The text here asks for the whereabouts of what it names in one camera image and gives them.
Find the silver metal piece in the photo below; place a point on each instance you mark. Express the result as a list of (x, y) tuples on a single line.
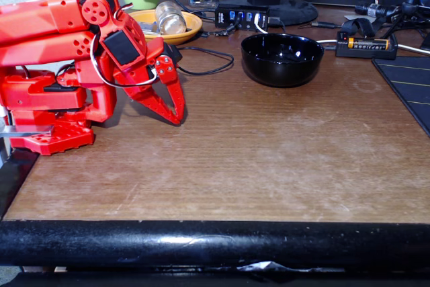
[(149, 28)]

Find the clear glass jar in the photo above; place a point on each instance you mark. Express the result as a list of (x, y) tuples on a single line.
[(169, 18)]

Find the yellow dish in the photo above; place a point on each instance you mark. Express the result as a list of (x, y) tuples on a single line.
[(193, 26)]

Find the black usb hub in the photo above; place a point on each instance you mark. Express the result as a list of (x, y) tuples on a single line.
[(223, 18)]

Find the black glossy bowl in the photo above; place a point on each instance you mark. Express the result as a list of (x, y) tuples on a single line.
[(282, 72)]

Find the metal clamp bar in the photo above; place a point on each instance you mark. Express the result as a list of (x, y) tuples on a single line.
[(27, 129)]

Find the black padded table edge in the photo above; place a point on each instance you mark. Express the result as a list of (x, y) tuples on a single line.
[(215, 243)]

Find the black battery charger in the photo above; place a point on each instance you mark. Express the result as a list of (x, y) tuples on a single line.
[(366, 52)]

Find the yellow black battery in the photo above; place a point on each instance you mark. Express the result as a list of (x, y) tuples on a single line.
[(367, 43)]

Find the black flashlight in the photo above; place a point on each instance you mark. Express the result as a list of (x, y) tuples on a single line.
[(373, 9)]

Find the black mat with yellow lines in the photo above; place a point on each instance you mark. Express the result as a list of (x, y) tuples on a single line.
[(410, 82)]

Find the black tripod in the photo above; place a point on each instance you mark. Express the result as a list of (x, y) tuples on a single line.
[(411, 8)]

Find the small black gripper camera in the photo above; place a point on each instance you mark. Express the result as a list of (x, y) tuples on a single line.
[(173, 53)]

